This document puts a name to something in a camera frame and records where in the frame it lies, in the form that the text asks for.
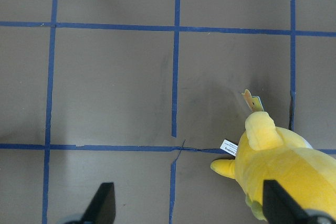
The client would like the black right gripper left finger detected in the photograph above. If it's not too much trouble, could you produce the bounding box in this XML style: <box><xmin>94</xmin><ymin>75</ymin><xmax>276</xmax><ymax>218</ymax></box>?
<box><xmin>58</xmin><ymin>182</ymin><xmax>116</xmax><ymax>224</ymax></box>

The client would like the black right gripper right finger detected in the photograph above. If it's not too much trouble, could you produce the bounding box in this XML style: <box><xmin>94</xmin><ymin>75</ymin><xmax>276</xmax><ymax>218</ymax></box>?
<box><xmin>262</xmin><ymin>180</ymin><xmax>335</xmax><ymax>223</ymax></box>

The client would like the yellow plush toy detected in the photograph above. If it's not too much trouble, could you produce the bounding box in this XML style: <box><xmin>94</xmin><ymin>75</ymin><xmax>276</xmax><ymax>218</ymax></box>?
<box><xmin>211</xmin><ymin>112</ymin><xmax>335</xmax><ymax>220</ymax></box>

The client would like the cardboard hang tag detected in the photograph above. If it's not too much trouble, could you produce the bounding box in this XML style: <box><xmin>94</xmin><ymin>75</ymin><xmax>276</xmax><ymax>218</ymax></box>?
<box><xmin>242</xmin><ymin>89</ymin><xmax>264</xmax><ymax>113</ymax></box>

